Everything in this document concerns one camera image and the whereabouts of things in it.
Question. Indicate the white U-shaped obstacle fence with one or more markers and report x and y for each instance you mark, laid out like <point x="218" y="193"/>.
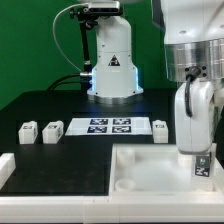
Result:
<point x="124" y="208"/>

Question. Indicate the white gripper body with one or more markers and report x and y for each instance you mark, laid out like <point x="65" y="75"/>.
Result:
<point x="194" y="135"/>

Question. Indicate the white sheet with AprilTags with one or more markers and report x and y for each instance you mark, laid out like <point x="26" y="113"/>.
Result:
<point x="109" y="126"/>

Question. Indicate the white square table top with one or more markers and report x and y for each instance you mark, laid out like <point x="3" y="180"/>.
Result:
<point x="140" y="169"/>

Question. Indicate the black camera on stand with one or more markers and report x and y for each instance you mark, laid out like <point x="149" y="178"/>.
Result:
<point x="87" y="16"/>

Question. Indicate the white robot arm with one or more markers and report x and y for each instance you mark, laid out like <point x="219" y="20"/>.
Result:
<point x="194" y="52"/>

